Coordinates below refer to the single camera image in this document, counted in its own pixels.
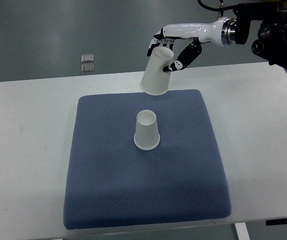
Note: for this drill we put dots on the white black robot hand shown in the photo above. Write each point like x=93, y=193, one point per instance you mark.
x=218, y=32

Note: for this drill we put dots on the white paper cup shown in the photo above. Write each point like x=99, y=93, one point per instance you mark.
x=146, y=136
x=155, y=81

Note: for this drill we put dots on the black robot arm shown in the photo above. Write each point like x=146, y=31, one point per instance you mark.
x=271, y=43

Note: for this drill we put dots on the upper metal floor plate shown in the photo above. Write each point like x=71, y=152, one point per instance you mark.
x=87, y=58

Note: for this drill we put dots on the metal floor plate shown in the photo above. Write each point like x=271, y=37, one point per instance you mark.
x=87, y=68
x=87, y=58

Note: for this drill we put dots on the lower metal floor plate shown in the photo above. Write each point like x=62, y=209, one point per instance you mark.
x=87, y=68

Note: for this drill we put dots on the blue mesh cushion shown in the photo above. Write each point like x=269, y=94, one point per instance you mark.
x=111, y=182

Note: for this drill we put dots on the white table leg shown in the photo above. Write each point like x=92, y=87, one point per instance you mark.
x=241, y=231

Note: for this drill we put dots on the black table control panel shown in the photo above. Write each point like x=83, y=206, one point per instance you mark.
x=275, y=222

